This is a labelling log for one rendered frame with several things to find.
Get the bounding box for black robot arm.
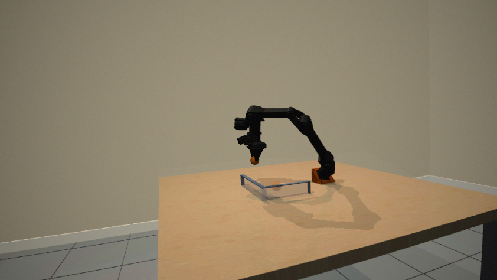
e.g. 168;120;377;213
234;105;335;180

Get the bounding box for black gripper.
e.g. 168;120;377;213
244;131;267;162

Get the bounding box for clear low corner walls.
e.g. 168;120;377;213
241;176;310;202

